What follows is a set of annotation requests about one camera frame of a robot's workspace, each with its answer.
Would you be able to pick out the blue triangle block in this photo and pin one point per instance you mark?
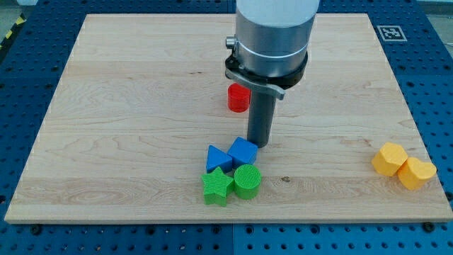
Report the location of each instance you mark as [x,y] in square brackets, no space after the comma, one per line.
[218,158]

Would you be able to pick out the white fiducial marker tag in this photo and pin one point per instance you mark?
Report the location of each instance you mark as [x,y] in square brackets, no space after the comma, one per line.
[391,33]

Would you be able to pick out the green star block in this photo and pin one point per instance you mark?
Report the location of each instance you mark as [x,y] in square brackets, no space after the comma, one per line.
[217,186]

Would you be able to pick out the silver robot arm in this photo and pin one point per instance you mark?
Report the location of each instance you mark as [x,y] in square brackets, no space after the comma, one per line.
[269,53]

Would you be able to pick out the wooden board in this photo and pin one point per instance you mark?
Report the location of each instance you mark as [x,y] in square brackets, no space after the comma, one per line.
[143,96]

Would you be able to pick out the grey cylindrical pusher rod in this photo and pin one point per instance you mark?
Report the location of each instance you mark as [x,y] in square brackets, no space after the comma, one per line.
[260,118]

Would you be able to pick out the red cylinder block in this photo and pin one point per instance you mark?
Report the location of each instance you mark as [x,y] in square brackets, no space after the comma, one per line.
[238,99]

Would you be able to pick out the green cylinder block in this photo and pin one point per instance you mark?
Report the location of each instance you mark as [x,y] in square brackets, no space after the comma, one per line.
[247,179]

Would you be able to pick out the blue cube block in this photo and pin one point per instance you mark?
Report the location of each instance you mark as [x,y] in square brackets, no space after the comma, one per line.
[242,152]

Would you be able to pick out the yellow heart block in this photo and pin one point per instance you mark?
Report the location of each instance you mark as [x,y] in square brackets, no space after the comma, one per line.
[414,173]

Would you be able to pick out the yellow hexagon block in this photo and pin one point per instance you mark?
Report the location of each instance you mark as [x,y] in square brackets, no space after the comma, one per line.
[389,159]

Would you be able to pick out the black tool flange with clamp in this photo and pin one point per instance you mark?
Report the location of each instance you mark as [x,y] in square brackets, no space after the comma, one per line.
[272,86]

